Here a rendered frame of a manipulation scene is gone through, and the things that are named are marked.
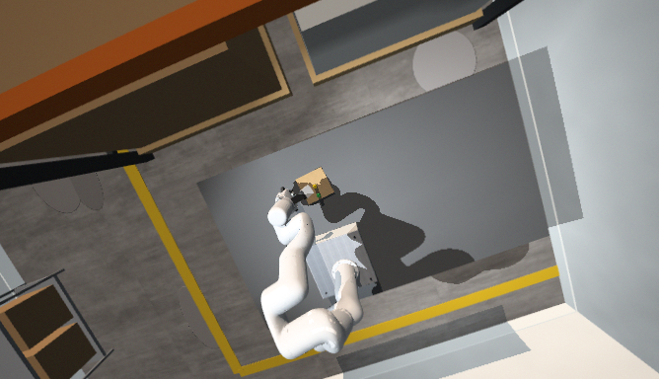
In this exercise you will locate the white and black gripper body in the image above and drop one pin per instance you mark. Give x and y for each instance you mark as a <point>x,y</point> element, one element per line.
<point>286,193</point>

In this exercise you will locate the tan square mat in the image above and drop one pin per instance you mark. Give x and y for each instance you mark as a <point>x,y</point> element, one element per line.
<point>316,177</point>

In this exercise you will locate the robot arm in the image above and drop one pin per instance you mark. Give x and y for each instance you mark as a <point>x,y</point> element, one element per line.
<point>319,329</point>

